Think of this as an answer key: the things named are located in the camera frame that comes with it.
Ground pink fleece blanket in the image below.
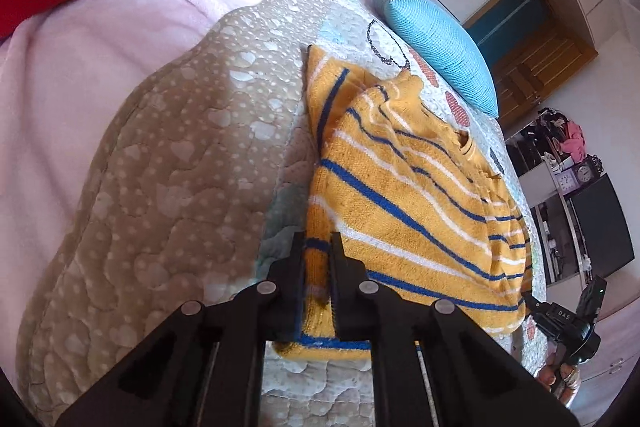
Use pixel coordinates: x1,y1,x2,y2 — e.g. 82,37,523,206
0,0,301,373

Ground white patterned quilted bedspread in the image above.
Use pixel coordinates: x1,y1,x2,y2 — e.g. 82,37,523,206
255,0,551,427

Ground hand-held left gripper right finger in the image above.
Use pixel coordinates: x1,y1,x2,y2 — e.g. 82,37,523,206
330,231,581,427

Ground beige heart quilted blanket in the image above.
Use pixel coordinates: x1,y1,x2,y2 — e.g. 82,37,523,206
15,0,351,427

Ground yellow striped sweater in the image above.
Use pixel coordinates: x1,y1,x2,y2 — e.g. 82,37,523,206
274,44,535,362

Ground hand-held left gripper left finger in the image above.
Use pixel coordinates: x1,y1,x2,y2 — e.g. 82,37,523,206
55,232,305,427

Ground person's right hand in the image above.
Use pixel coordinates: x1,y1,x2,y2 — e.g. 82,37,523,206
536,347,582,406

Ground cluttered shelf rack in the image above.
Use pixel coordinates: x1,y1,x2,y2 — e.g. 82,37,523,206
505,107,601,288

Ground brown wooden door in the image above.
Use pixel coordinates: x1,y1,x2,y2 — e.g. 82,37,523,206
492,19,598,130

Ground blue knitted pillow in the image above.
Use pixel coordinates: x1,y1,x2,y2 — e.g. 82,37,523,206
368,0,500,118

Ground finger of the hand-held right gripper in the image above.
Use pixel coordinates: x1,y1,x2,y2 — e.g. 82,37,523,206
521,292,546,326

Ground black flat screen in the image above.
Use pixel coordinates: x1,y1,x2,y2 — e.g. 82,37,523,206
570,173,636,279

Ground pink cloth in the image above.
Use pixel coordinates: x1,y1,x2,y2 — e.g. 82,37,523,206
560,122,589,160

